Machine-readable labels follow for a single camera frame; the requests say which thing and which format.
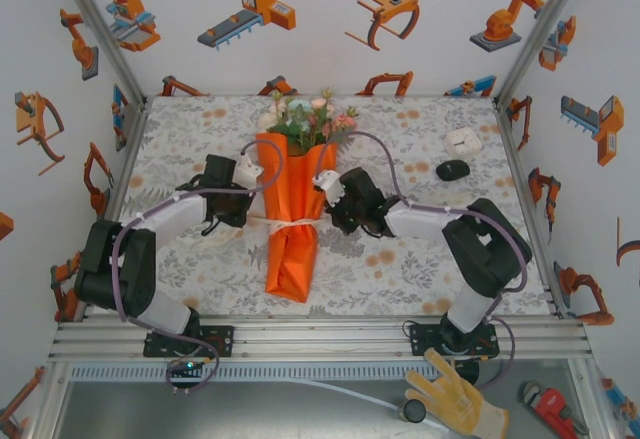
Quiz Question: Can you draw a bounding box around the cream ribbon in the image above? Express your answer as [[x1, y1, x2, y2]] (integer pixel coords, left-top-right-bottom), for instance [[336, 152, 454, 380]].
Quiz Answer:
[[247, 213, 329, 236]]

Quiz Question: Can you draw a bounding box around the orange wrapping paper sheet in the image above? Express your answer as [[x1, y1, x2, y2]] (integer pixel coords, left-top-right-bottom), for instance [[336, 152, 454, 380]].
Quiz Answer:
[[255, 131, 340, 304]]

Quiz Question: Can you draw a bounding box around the fake flower bouquet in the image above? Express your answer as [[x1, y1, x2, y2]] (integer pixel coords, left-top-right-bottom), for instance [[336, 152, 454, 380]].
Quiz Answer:
[[257, 87, 360, 158]]

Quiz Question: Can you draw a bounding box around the black computer mouse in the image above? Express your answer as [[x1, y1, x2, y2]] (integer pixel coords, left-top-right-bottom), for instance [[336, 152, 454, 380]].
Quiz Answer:
[[435, 158, 472, 182]]

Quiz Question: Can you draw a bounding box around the white square alarm clock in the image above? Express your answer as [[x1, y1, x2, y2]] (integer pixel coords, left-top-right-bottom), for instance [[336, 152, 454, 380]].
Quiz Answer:
[[444, 127, 482, 157]]

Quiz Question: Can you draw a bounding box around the small circuit board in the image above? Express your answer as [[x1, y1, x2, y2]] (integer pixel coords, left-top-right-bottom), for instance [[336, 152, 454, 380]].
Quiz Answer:
[[166, 358, 209, 386]]

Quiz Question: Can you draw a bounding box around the white plastic tube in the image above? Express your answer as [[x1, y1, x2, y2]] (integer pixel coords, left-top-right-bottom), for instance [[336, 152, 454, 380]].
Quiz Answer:
[[289, 377, 447, 431]]

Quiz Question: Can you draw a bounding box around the black round disc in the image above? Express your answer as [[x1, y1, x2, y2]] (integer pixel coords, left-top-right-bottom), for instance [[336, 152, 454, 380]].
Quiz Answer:
[[455, 360, 482, 386]]

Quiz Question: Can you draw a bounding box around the yellow work glove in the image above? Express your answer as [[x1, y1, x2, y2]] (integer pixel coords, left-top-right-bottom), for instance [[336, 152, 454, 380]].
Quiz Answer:
[[404, 348, 511, 438]]

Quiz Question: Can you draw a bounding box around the red pipe wrench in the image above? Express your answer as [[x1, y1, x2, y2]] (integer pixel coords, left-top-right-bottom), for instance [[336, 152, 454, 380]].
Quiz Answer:
[[521, 381, 591, 438]]

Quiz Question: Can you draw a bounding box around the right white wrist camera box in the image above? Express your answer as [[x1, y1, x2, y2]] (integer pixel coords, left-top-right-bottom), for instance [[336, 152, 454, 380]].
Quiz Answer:
[[311, 169, 347, 206]]

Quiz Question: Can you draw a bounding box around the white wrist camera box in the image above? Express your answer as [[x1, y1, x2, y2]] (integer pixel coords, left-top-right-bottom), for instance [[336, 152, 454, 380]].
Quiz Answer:
[[311, 169, 347, 206], [233, 155, 265, 186]]

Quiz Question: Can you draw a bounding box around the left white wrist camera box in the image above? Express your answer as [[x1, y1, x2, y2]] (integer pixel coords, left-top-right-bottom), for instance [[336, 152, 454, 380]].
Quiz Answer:
[[233, 155, 265, 186]]

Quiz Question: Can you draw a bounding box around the left aluminium side rail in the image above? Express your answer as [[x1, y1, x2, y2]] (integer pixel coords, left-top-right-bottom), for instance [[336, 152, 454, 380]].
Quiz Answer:
[[98, 97, 151, 230]]

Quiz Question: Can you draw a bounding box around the aluminium side rail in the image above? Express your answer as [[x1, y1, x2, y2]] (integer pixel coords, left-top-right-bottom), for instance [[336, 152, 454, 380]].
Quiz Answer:
[[98, 97, 151, 230], [492, 96, 567, 318]]

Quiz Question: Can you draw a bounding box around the aluminium front frame rail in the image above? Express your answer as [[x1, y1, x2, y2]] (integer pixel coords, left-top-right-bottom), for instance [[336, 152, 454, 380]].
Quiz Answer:
[[47, 315, 594, 361]]

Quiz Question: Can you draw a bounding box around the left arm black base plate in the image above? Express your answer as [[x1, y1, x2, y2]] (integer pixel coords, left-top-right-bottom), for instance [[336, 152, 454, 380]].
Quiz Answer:
[[143, 325, 236, 359]]

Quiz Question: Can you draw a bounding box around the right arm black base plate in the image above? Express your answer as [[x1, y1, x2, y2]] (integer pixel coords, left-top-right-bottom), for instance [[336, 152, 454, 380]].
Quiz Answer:
[[409, 322, 501, 358]]

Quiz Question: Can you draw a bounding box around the white slotted cable duct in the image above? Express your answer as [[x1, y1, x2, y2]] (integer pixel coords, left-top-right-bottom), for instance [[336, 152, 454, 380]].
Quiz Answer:
[[67, 363, 572, 383]]

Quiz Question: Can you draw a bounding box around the right aluminium side rail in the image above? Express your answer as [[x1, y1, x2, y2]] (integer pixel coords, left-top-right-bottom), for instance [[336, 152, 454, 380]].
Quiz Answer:
[[492, 96, 567, 318]]

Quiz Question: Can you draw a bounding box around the left aluminium corner post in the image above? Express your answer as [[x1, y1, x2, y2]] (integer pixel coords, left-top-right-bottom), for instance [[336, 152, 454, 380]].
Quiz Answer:
[[52, 0, 150, 106]]

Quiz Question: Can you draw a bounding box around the aluminium corner post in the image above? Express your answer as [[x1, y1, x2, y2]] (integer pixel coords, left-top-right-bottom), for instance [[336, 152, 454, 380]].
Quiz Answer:
[[493, 0, 594, 106], [52, 0, 150, 106]]

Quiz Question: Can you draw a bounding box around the right aluminium corner post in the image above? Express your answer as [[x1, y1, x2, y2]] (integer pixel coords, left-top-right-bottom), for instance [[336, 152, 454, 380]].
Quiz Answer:
[[493, 0, 594, 106]]

